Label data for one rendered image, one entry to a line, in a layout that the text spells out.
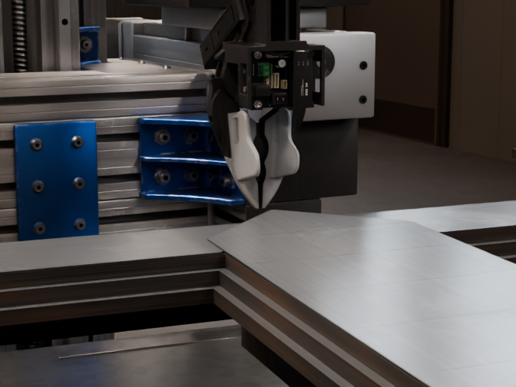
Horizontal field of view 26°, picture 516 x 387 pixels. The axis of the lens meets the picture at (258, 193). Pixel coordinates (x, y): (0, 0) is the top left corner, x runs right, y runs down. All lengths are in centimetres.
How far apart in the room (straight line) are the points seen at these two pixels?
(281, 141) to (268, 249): 19
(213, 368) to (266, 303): 36
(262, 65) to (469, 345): 39
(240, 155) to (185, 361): 23
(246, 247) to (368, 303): 16
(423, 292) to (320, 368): 11
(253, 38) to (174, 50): 38
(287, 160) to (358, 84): 22
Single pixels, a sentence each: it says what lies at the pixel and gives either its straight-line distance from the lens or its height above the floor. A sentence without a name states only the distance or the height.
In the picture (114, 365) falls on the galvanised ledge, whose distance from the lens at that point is 111.
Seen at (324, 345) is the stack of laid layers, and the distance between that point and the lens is 66.
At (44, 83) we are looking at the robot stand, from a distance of 119.
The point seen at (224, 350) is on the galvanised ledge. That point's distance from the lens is 114.
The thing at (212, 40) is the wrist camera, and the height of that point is 99.
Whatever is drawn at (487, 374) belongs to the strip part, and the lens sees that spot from 59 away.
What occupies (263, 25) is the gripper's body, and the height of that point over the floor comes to 101.
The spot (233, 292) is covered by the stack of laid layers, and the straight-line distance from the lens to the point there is 80.
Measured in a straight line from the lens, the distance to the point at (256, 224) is 92.
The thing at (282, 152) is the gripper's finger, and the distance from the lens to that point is 100.
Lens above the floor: 105
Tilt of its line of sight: 11 degrees down
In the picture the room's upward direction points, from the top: straight up
